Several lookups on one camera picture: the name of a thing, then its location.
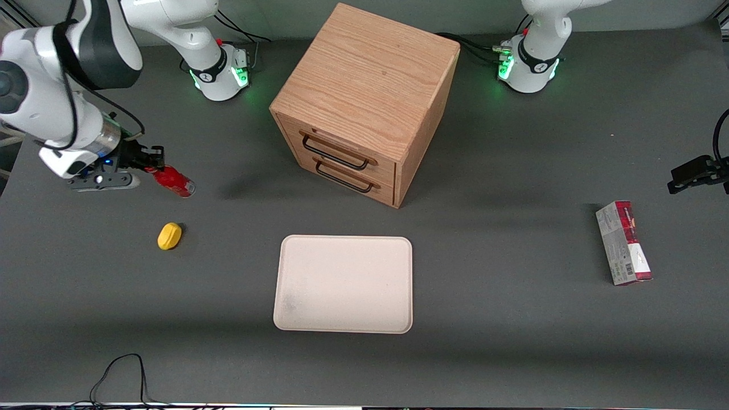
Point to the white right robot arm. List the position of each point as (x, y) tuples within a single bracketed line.
[(57, 85)]

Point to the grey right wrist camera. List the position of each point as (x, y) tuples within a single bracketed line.
[(108, 180)]

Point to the red coke bottle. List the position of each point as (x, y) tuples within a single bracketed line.
[(175, 182)]

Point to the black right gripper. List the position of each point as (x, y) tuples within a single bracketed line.
[(130, 155)]

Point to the yellow lemon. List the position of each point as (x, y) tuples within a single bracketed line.
[(169, 236)]

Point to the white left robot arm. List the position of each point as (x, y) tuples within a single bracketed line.
[(535, 57)]

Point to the red and grey carton box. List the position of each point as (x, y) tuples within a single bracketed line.
[(623, 245)]

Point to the wooden drawer cabinet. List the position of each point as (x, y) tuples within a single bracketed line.
[(370, 74)]

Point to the narrow wooden drawer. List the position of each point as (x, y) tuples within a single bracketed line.
[(347, 182)]

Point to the beige rectangular tray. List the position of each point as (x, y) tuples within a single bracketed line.
[(344, 285)]

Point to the wide wooden drawer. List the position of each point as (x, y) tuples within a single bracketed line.
[(342, 149)]

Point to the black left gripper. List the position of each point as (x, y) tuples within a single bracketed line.
[(701, 171)]

